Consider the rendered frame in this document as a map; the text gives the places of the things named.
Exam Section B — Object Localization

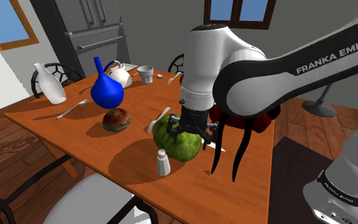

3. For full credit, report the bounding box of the grey flat tray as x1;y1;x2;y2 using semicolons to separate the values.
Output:
122;62;140;73

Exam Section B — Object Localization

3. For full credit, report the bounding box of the grey cup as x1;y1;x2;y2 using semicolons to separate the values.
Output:
137;65;155;85

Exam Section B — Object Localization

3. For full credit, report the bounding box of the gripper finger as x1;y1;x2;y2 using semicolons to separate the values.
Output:
166;113;183;144
196;122;220;146

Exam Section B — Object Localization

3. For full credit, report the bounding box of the white bottle vase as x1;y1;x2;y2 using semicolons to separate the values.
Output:
34;62;67;105

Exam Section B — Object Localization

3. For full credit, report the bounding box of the white teapot with blue handle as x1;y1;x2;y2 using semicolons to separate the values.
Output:
104;60;134;89

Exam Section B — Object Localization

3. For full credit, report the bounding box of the silver fork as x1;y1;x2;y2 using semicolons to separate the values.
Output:
167;71;183;86
146;106;172;134

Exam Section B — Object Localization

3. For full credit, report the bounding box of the green cabbage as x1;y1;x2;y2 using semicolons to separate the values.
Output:
151;113;203;163

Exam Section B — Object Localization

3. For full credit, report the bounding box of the wooden dining table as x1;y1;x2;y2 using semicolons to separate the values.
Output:
3;69;275;224

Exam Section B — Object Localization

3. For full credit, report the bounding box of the dark robot stand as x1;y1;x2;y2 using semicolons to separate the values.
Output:
268;136;335;224

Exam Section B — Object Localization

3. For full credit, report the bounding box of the brown bread bun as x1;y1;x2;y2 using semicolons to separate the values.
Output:
102;108;132;133

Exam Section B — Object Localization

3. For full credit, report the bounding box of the black chair with white seat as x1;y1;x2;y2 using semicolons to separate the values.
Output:
0;172;160;224

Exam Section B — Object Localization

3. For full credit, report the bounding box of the black metal chair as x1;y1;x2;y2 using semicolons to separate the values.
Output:
167;53;186;74
31;62;85;100

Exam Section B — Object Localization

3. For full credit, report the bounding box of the white knife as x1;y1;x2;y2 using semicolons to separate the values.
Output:
200;139;227;153

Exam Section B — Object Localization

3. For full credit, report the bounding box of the grey refrigerator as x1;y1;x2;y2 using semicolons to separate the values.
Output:
29;0;132;79

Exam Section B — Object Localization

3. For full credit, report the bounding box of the dark wood framed window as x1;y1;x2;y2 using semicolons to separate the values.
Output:
203;0;278;31

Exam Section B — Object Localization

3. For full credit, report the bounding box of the white salt shaker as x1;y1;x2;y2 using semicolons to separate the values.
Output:
156;148;172;177

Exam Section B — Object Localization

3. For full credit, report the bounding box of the blue round vase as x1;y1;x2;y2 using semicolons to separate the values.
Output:
90;56;125;109

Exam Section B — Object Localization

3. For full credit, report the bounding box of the grey floor lamp stand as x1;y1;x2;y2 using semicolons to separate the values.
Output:
301;83;338;118

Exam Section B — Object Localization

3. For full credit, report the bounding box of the red bag with black straps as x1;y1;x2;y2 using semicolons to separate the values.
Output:
209;103;282;183

